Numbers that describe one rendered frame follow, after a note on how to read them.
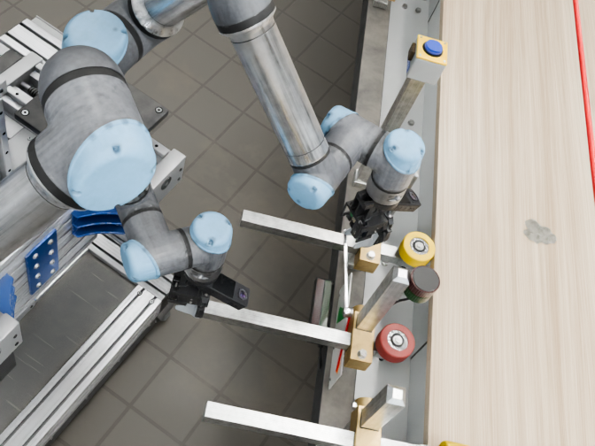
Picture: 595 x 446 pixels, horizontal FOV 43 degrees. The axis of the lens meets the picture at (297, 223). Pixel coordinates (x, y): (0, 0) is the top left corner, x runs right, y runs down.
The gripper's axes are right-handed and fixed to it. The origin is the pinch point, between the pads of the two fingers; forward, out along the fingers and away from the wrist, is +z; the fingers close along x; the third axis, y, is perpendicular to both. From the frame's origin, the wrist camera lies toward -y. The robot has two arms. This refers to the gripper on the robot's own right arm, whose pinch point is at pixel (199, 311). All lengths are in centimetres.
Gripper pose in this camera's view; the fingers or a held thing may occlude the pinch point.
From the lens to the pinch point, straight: 164.5
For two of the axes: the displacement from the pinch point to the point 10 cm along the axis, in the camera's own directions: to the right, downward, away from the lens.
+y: -9.6, -2.3, -1.3
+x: -1.3, 8.3, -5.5
